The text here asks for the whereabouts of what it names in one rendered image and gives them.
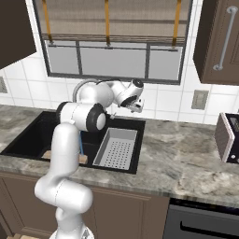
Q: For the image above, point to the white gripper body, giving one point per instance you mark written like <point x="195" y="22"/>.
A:
<point x="137" y="106"/>

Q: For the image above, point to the black sink basin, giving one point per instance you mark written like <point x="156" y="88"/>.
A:
<point x="31" y="137"/>

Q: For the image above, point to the blue thin stick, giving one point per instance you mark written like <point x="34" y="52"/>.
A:
<point x="81" y="143"/>

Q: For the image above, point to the window with grey frame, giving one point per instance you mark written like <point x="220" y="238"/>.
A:
<point x="112" y="60"/>

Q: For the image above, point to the black and pink toaster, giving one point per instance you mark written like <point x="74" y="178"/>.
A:
<point x="228" y="137"/>

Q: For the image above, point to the grey wall socket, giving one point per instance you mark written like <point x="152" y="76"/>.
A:
<point x="2" y="85"/>
<point x="199" y="99"/>

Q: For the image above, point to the grey curved faucet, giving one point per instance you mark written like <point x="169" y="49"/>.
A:
<point x="80" y="84"/>

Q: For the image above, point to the brown base cupboards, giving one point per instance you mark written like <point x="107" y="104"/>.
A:
<point x="124" y="214"/>

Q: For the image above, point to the beige roman blind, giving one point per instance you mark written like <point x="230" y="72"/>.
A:
<point x="140" y="21"/>

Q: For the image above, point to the dark brown wall cupboard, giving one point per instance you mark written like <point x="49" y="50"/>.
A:
<point x="14" y="31"/>

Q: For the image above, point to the dark grey dishwasher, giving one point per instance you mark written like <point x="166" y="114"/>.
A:
<point x="199" y="221"/>

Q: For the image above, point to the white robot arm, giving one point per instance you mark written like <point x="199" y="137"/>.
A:
<point x="63" y="146"/>

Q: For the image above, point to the grey perforated sink tray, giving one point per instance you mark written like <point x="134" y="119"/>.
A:
<point x="117" y="149"/>

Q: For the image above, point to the wooden cutting board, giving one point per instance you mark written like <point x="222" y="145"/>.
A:
<point x="82" y="159"/>

